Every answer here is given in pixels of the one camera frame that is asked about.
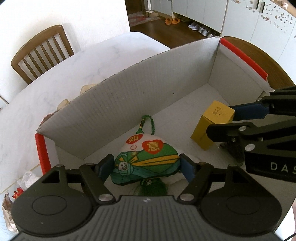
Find yellow small carton box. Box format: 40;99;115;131
190;100;235;151

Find green embroidered sachet charm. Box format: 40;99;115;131
111;115;181;196

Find clear crinkled plastic wrap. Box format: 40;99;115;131
17;171;40;191

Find red orange plush toy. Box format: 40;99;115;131
13;187;23;199

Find rectangular beige wooden block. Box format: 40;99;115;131
80;84;97;95

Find silver foil snack bag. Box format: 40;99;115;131
1;192;19;233

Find wooden chair beside box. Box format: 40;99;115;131
223;36;295;89

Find round beige wooden block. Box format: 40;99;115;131
57;99;69;110

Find red cardboard shoe box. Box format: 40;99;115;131
36;38;273;173

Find orange slippers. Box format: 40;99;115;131
165;18;181;25

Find wooden slat-back chair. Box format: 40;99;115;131
11;25;74;84

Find large white wall cabinet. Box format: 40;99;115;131
147;0;296;82

